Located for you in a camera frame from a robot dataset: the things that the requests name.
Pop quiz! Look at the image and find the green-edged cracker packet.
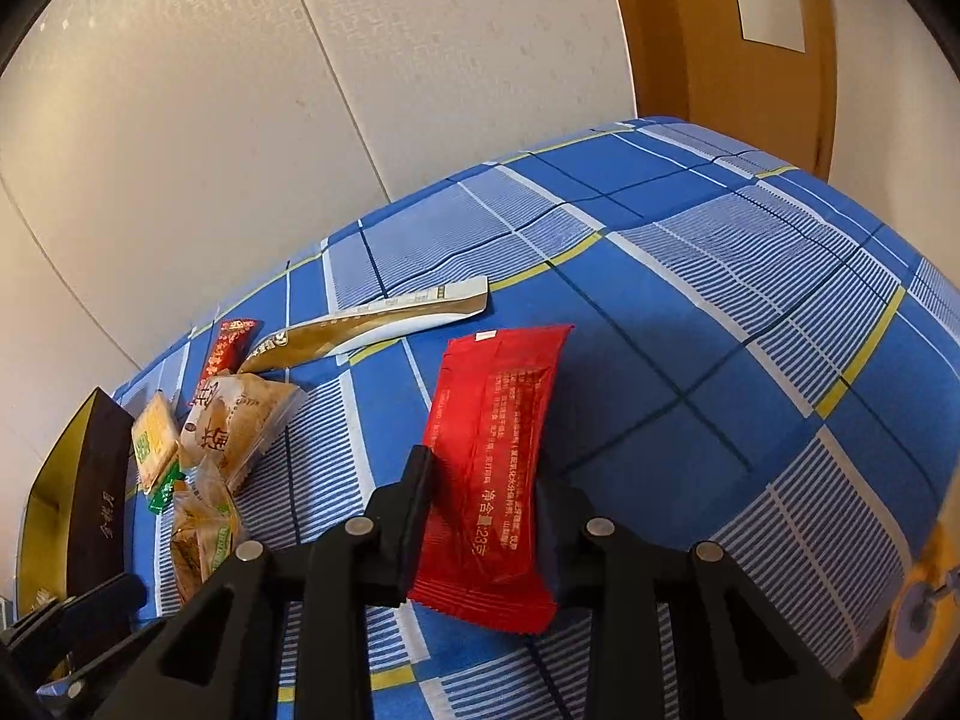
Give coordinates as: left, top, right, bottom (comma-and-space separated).
131, 390, 186, 515

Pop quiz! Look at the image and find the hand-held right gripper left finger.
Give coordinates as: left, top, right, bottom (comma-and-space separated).
41, 446, 436, 720

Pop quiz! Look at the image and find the bright red snack packet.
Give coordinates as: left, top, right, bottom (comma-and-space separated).
407, 325, 575, 635

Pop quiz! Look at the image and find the clear pastry bag green label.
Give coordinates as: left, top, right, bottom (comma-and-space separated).
171, 465, 248, 605

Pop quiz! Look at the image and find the wooden door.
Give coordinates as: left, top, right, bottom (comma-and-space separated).
604, 0, 837, 181

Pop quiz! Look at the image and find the small dark red packet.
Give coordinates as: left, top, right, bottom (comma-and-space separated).
196, 319, 260, 410

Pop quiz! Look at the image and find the gold and white sachet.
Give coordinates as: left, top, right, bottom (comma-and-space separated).
240, 276, 490, 374

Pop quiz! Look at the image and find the gold metal tin box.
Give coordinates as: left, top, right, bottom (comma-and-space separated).
15, 388, 137, 616

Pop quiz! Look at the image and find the beige pastry packet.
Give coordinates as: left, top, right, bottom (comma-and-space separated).
178, 373, 305, 492

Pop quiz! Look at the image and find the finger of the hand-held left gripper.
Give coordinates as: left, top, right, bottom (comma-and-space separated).
0, 574, 147, 665

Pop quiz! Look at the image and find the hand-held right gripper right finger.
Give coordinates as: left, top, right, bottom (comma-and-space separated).
536, 476, 856, 720

